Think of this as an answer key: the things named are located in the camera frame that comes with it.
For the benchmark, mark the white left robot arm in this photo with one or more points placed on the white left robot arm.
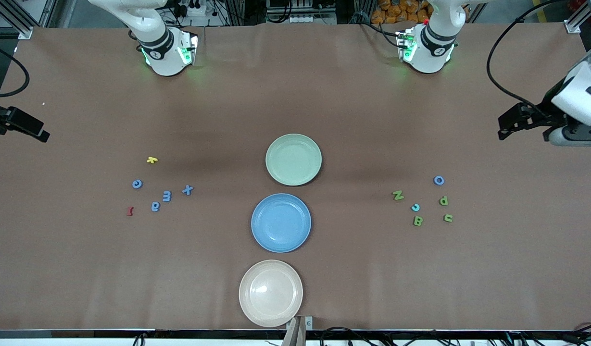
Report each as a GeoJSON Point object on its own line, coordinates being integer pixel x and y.
{"type": "Point", "coordinates": [432, 48]}

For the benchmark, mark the green foam letter P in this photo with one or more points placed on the green foam letter P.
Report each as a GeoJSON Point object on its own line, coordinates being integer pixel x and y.
{"type": "Point", "coordinates": [443, 200]}

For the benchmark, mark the blue foam letter E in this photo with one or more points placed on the blue foam letter E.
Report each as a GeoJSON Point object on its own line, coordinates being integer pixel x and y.
{"type": "Point", "coordinates": [166, 196]}

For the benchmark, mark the bag of orange items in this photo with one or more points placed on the bag of orange items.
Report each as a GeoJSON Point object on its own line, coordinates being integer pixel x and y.
{"type": "Point", "coordinates": [394, 9]}

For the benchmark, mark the yellow foam letter K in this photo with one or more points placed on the yellow foam letter K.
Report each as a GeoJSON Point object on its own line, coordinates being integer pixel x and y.
{"type": "Point", "coordinates": [152, 160]}

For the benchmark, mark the pale green plate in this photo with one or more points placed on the pale green plate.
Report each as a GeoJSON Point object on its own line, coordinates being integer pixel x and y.
{"type": "Point", "coordinates": [293, 159]}

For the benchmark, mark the blue foam numeral six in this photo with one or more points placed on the blue foam numeral six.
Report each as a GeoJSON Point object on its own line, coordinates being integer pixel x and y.
{"type": "Point", "coordinates": [153, 207]}

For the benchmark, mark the brown table cover sheet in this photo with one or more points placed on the brown table cover sheet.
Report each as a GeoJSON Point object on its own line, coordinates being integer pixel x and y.
{"type": "Point", "coordinates": [295, 96]}

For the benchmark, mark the blue plate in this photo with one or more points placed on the blue plate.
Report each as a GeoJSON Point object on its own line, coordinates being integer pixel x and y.
{"type": "Point", "coordinates": [281, 223]}

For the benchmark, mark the blue foam letter O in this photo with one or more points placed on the blue foam letter O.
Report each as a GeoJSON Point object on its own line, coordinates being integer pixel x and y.
{"type": "Point", "coordinates": [434, 180]}

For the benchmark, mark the white power strip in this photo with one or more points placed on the white power strip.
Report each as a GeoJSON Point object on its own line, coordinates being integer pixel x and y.
{"type": "Point", "coordinates": [312, 19]}

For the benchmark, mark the beige plate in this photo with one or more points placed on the beige plate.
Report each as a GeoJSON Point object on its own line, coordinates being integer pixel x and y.
{"type": "Point", "coordinates": [270, 293]}

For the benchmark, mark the metal table edge bracket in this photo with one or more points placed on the metal table edge bracket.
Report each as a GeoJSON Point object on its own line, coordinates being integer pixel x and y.
{"type": "Point", "coordinates": [300, 331]}

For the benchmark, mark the blue foam letter X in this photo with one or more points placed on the blue foam letter X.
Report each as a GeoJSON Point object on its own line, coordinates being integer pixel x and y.
{"type": "Point", "coordinates": [187, 190]}

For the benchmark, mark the blue foam letter C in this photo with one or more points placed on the blue foam letter C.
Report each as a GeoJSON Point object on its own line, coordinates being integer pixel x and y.
{"type": "Point", "coordinates": [134, 184]}

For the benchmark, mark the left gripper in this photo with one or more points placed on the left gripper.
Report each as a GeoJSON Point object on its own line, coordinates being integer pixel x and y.
{"type": "Point", "coordinates": [544, 111]}

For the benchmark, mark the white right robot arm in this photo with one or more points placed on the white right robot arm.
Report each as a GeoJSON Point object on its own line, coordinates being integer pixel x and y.
{"type": "Point", "coordinates": [160, 48]}

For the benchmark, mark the green foam letter B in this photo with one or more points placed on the green foam letter B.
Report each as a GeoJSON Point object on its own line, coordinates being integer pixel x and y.
{"type": "Point", "coordinates": [418, 220]}

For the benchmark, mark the green foam letter N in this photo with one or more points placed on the green foam letter N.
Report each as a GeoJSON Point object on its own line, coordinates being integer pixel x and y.
{"type": "Point", "coordinates": [397, 195]}

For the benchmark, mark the power strip with plugs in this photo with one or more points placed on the power strip with plugs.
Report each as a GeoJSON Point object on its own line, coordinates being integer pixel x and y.
{"type": "Point", "coordinates": [194, 7]}

